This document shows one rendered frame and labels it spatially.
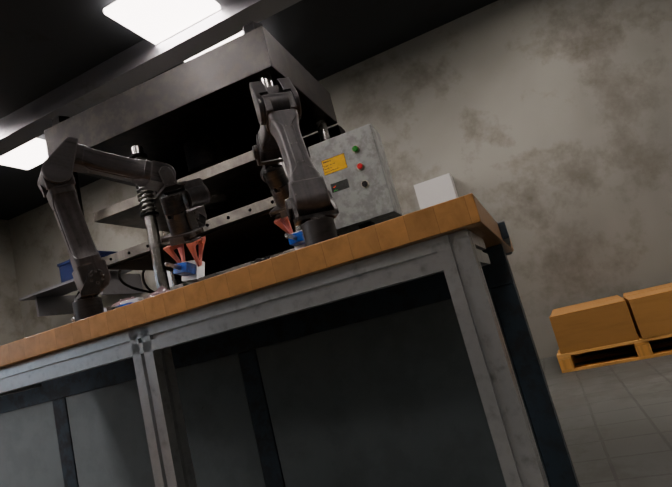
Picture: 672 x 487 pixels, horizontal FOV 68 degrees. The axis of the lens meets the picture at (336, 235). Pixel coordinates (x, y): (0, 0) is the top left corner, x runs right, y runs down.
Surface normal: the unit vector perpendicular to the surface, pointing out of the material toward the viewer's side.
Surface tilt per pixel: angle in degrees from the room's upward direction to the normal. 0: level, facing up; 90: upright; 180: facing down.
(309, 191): 70
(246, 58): 90
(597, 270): 90
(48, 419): 90
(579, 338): 90
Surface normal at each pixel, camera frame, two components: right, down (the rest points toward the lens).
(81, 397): -0.34, -0.08
